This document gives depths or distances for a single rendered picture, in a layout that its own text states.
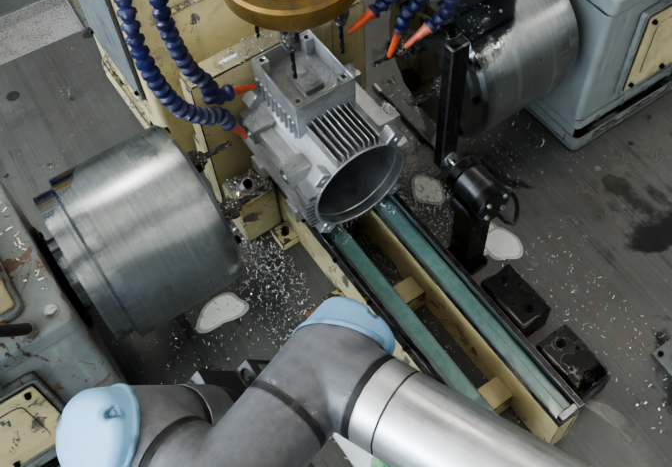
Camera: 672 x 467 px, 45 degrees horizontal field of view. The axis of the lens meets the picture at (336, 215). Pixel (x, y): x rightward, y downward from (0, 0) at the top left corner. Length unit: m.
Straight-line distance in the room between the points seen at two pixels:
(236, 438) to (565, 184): 1.00
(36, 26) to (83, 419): 1.95
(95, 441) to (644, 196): 1.10
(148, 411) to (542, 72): 0.84
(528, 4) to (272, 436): 0.83
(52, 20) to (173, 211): 1.53
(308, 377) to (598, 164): 0.99
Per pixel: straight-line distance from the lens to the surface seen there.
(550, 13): 1.28
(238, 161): 1.34
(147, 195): 1.06
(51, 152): 1.63
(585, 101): 1.45
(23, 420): 1.12
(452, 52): 1.05
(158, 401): 0.67
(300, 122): 1.15
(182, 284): 1.09
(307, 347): 0.65
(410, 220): 1.28
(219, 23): 1.30
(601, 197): 1.50
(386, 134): 1.17
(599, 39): 1.35
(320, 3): 0.99
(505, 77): 1.24
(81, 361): 1.10
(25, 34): 2.51
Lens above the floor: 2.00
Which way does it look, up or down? 57 degrees down
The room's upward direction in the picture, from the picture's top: 5 degrees counter-clockwise
